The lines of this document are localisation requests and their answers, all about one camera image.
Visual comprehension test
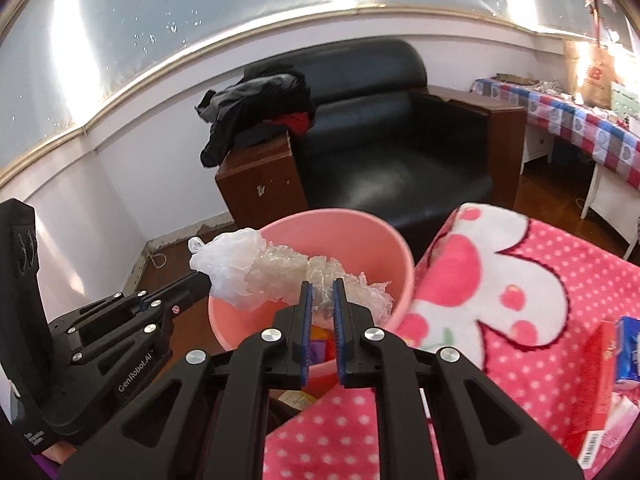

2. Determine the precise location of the checked tablecloth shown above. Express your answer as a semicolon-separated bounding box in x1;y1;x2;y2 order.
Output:
470;76;640;188

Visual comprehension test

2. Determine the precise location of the brown paper bag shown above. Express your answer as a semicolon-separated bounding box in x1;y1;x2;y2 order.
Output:
563;40;617;108

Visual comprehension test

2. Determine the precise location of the white desk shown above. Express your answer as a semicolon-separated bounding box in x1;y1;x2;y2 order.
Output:
520;125;640;261

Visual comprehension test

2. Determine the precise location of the pink polka-dot blanket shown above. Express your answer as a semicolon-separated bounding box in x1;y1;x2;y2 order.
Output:
262;202;640;480

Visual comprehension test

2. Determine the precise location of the red cloth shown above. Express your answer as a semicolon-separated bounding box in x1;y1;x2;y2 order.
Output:
272;112;313;137

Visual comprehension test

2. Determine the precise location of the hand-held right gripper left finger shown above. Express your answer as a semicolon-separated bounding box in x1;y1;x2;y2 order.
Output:
57;281;315;480

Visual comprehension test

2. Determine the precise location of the pink plastic bucket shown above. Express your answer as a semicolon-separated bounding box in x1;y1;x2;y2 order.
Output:
206;208;416;396

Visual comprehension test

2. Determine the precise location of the white plastic bag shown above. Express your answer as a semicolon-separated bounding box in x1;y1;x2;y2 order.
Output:
188;228;273;310

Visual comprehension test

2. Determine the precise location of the pile of dark clothes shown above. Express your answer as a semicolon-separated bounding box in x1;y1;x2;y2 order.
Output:
195;62;313;168

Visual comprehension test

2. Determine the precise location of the coat stand with clothes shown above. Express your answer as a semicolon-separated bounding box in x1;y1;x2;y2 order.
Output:
567;0;621;51

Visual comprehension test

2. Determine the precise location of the flat red box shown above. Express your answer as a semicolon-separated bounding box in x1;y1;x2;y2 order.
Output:
562;320;623;468

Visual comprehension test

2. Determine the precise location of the green box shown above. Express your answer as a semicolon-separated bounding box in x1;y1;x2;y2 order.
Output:
610;82;640;121

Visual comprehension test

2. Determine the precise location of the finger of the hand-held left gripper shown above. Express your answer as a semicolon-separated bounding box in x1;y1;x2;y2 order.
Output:
50;272;213;333
70;286;213;365

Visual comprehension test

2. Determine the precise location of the blue tissue packet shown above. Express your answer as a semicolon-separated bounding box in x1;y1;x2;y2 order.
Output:
612;316;640;381

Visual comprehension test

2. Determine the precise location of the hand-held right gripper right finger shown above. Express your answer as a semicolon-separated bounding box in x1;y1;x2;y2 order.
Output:
332;277;586;480

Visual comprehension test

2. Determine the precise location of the clear plastic wrap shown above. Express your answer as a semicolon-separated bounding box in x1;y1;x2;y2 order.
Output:
245;245;395;323

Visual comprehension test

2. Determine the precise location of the black leather sofa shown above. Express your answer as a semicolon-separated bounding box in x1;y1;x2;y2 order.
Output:
215;38;528;233

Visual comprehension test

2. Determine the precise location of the silver window cover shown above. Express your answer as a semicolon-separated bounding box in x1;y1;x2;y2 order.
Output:
0;0;640;181

